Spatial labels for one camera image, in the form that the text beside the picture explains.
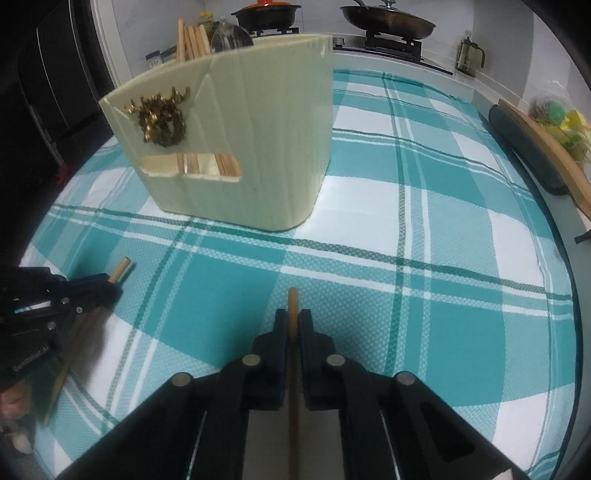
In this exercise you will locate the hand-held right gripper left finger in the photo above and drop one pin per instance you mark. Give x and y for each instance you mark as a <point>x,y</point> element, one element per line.
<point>279,332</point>

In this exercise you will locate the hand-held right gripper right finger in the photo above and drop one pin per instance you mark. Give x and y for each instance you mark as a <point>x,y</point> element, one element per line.
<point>305,332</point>

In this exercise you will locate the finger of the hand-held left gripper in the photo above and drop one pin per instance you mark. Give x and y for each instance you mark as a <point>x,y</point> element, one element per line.
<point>87,281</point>
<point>99,297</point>

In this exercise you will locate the cream plastic utensil holder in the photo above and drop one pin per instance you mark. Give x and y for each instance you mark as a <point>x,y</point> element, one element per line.
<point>268,138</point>

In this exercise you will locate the steel spoon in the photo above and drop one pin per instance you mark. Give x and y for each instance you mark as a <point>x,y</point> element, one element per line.
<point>231,39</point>

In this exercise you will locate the person's left hand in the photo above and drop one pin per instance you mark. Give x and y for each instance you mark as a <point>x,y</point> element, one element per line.
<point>14,406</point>

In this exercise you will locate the teal checked cloth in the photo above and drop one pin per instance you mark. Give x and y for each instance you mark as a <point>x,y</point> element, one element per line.
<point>438,300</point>

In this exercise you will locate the black fridge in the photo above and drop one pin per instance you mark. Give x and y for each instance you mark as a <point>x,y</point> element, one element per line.
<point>41,92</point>

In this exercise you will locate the dark rolled mat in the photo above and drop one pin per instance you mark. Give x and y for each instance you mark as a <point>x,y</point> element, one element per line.
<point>521,143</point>

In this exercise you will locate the black gas stove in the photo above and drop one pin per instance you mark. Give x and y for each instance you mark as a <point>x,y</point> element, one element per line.
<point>392,46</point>

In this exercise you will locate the wooden cutting board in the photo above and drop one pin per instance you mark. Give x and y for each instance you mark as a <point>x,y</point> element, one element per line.
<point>549,143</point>

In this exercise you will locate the black pot with orange lid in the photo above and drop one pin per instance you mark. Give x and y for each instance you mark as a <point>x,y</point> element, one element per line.
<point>268,16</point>

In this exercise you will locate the dark frying pan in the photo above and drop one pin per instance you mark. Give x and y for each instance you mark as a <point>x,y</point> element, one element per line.
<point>388,25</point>

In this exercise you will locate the glass french press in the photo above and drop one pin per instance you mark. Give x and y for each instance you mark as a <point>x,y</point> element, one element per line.
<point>468,57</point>

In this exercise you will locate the bag of colourful picks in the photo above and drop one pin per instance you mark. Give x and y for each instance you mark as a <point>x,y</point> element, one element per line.
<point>554,113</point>

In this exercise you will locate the glass pan lid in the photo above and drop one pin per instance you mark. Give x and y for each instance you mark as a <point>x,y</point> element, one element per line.
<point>390,5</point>

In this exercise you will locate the white wall socket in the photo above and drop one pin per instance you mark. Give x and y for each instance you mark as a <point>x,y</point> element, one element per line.
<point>154,59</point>

